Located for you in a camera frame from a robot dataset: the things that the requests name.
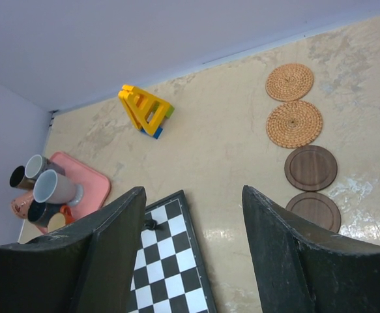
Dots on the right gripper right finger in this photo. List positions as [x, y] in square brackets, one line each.
[301, 267]

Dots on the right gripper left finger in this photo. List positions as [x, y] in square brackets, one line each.
[86, 266]

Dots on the dark wooden coaster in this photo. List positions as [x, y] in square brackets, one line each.
[311, 168]
[316, 208]

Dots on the black white chessboard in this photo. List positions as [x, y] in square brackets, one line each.
[169, 273]

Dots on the light blue cup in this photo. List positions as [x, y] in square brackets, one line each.
[55, 188]

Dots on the woven rattan coaster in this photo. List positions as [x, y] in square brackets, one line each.
[289, 82]
[294, 124]

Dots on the orange cup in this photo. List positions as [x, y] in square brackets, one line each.
[61, 219]

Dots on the dark blue cup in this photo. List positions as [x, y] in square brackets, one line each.
[40, 214]

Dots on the pink patterned cup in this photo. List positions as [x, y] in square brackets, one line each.
[21, 204]

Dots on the dark brown cup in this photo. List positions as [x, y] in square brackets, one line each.
[19, 180]

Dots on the black chess piece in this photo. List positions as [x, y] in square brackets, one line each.
[150, 224]

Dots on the pink plastic tray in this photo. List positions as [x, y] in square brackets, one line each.
[96, 186]

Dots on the grey printed mug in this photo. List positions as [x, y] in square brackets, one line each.
[37, 164]

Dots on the yellow blue block structure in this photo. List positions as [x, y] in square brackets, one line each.
[145, 110]

